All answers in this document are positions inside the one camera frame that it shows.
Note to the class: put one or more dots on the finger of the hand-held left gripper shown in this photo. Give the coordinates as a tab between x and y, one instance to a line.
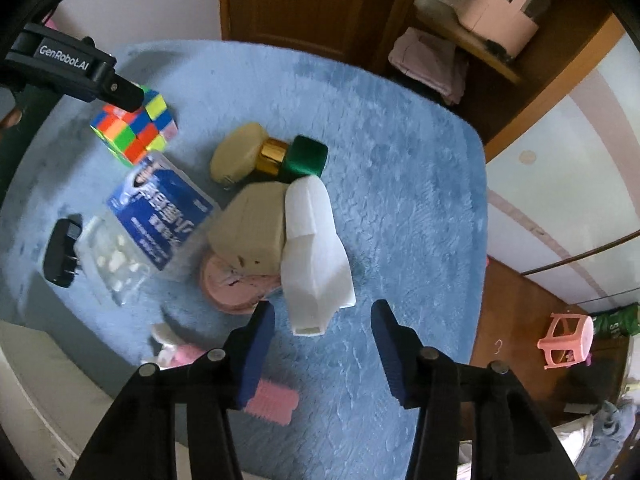
125	92

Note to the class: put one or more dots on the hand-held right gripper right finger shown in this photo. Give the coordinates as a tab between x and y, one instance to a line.
387	350

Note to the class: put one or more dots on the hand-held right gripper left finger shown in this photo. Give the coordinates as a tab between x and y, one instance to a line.
257	345

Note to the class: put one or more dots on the multicoloured puzzle cube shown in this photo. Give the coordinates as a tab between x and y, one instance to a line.
135	130

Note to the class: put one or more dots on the pink ribbed brush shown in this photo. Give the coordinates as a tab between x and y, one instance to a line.
275	402

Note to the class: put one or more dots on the white plastic printed part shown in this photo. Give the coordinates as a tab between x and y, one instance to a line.
315	260

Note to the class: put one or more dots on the beige sponge block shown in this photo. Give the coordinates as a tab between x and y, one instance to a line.
245	230

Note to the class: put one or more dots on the blue labelled plastic bag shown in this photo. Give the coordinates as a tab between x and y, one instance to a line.
155	210

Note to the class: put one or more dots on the green perfume bottle beige cap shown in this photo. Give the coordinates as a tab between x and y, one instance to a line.
240	155

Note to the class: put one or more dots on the black charger plug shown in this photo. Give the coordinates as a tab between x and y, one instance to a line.
57	255

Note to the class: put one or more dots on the white storage box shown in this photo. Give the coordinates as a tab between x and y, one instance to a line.
35	400

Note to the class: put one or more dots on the pink plastic stool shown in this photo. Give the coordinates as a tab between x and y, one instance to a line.
570	330

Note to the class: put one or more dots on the wooden door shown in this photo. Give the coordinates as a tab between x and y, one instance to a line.
300	5

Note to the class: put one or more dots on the green bag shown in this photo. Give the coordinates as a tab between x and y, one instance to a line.
620	320

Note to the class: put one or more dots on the blue cloth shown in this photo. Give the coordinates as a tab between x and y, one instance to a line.
610	435

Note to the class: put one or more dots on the white wardrobe pink stripes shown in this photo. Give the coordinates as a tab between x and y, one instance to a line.
575	160

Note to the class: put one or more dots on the pink folded cloth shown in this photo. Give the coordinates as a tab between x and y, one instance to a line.
425	60

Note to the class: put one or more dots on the wooden shelf cabinet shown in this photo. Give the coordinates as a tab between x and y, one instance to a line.
565	60

